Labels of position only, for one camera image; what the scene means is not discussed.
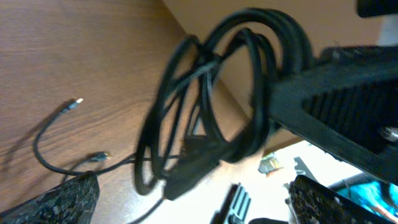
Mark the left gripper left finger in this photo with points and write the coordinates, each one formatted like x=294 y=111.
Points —
x=73 y=201

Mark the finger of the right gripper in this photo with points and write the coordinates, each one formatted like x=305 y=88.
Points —
x=344 y=105

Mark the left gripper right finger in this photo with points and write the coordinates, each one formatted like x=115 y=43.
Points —
x=311 y=202

